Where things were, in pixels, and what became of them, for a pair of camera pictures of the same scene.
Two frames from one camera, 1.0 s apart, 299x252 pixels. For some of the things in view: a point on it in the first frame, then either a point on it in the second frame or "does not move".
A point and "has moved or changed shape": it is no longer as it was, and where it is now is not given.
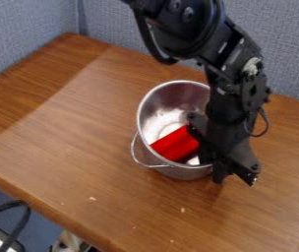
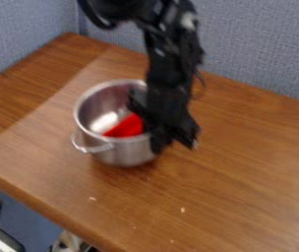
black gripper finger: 220,171 → 163,134
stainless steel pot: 163,109 has moved or changed shape
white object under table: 67,243 does not move
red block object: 179,146 → 131,126
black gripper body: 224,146 → 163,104
